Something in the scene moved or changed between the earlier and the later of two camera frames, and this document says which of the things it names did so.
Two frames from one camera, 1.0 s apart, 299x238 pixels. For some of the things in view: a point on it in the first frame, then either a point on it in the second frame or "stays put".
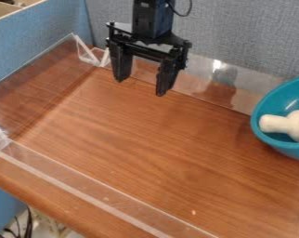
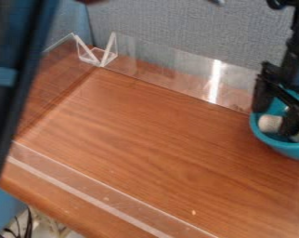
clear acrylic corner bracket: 96,56 stays put
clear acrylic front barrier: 90,189 stays put
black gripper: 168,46 → 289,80
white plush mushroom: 292,125 stays put
